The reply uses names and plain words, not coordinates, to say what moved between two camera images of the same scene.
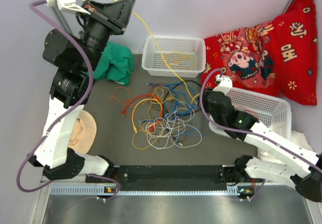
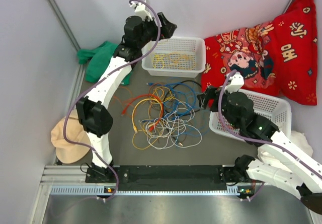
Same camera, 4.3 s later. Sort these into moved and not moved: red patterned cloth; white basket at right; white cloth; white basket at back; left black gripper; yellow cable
Moved: left black gripper; yellow cable
Not moved: white basket at back; red patterned cloth; white basket at right; white cloth
